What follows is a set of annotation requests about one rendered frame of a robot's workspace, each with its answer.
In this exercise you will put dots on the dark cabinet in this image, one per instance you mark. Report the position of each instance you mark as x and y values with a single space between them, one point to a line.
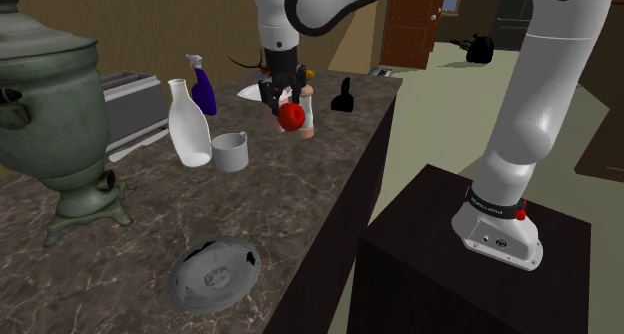
512 23

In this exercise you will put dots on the red apple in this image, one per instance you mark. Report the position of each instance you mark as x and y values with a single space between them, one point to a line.
291 117

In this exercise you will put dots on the white plate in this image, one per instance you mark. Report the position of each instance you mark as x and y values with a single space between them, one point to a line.
249 94

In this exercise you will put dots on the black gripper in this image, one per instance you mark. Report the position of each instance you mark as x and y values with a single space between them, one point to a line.
282 62

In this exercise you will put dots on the silver toaster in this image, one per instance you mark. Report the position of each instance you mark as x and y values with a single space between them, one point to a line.
134 106

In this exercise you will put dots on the white bottle vase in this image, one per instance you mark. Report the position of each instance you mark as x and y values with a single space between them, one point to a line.
187 133

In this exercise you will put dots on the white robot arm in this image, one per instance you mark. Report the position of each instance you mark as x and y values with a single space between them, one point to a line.
546 79

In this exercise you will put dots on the small black upright object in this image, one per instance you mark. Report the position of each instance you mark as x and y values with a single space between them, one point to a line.
343 101

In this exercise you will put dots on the grey mug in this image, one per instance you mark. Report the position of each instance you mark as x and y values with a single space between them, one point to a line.
230 152

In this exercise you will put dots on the brown wooden door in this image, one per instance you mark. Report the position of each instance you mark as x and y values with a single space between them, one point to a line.
412 26

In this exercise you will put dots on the dark robot stand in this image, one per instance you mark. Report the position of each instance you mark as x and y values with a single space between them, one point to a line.
438 294

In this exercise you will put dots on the green metal samovar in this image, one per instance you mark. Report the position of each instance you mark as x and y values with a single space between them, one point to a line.
48 108

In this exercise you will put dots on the blue spray bottle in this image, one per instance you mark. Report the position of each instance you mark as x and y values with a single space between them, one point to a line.
204 94

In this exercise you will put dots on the beige pepper mill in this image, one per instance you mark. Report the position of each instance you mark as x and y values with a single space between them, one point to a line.
309 113

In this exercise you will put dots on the black object on floor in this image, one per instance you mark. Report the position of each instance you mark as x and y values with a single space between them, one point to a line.
480 50

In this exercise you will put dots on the grey broken bowl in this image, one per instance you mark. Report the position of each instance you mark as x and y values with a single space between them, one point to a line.
214 277

